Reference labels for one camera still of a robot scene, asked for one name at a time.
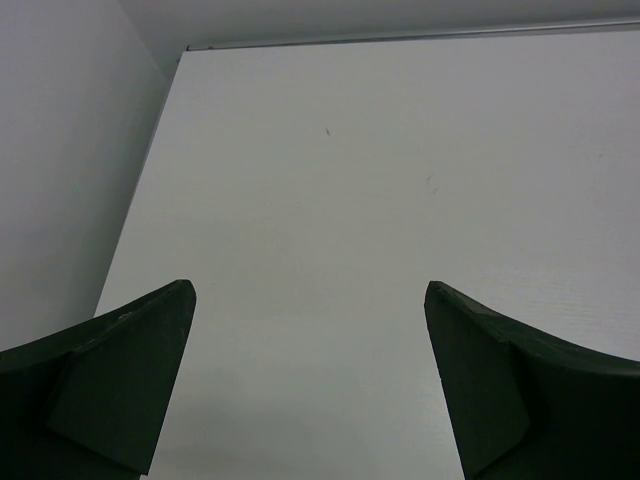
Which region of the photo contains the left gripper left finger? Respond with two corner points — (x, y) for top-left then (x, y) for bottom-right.
(1, 280), (195, 479)

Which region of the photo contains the aluminium rail at table back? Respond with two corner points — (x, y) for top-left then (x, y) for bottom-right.
(185, 17), (639, 52)

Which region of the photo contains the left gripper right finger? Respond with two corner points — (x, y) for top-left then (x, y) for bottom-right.
(424, 281), (639, 479)

